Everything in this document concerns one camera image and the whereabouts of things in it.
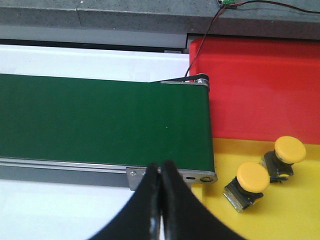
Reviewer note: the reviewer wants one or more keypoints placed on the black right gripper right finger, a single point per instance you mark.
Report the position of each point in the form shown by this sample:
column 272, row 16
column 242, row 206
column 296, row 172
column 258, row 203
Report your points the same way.
column 184, row 216

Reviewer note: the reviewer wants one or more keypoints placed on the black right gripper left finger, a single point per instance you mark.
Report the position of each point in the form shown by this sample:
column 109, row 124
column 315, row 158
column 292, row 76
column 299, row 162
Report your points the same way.
column 139, row 219

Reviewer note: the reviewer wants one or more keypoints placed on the yellow mushroom push button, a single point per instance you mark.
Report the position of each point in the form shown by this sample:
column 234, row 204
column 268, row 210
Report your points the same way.
column 248, row 186
column 279, row 162

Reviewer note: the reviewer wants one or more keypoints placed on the yellow plastic tray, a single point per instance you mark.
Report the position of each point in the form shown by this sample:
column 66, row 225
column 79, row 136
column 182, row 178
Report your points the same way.
column 287, row 211

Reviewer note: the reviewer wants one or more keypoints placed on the red plastic tray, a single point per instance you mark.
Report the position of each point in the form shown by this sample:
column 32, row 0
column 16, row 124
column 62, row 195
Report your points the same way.
column 261, row 89

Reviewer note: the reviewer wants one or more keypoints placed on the grey stone counter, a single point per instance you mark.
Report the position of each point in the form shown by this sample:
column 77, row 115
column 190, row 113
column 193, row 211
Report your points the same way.
column 153, row 23

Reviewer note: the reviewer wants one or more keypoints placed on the small circuit board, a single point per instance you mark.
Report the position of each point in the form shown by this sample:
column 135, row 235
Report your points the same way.
column 227, row 3

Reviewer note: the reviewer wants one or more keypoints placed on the aluminium conveyor frame rail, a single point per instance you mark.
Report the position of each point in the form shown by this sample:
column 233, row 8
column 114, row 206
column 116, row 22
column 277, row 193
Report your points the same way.
column 75, row 166

